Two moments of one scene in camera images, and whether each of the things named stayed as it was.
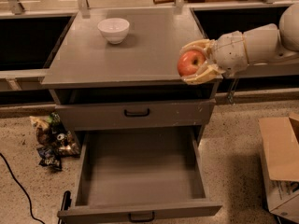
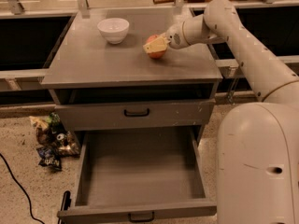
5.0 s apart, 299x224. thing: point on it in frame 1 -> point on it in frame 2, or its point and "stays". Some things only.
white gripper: [230, 54] -> [174, 36]
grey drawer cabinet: [132, 83] stays
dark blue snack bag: [50, 159] stays
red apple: [190, 62] -> [155, 54]
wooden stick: [163, 0] stays
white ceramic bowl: [115, 30] stays
